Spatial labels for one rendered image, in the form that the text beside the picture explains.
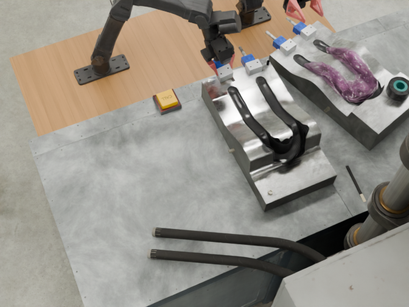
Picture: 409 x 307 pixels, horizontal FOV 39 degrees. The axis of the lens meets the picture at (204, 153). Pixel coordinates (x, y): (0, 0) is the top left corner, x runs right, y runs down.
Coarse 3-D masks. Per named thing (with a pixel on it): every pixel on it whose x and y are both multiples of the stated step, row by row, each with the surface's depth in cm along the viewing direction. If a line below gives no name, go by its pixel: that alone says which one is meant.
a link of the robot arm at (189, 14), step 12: (120, 0) 173; (132, 0) 173; (144, 0) 174; (156, 0) 174; (168, 0) 174; (180, 0) 175; (192, 0) 176; (204, 0) 177; (120, 12) 178; (180, 12) 176; (192, 12) 175; (204, 12) 175
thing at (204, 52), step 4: (208, 40) 185; (212, 40) 185; (228, 40) 191; (228, 44) 190; (204, 48) 192; (232, 48) 188; (204, 52) 190; (204, 56) 189; (208, 56) 188; (208, 60) 189
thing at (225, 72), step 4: (216, 64) 197; (220, 64) 197; (228, 64) 196; (220, 68) 195; (224, 68) 195; (228, 68) 196; (220, 72) 195; (224, 72) 195; (228, 72) 195; (232, 72) 195; (220, 76) 195; (224, 76) 195; (228, 76) 197; (232, 76) 199; (220, 80) 197; (224, 80) 200
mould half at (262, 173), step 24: (240, 72) 202; (264, 72) 202; (216, 96) 196; (288, 96) 198; (216, 120) 200; (240, 120) 192; (264, 120) 191; (312, 120) 187; (240, 144) 182; (312, 144) 188; (240, 168) 192; (264, 168) 185; (288, 168) 186; (312, 168) 186; (264, 192) 182; (288, 192) 182
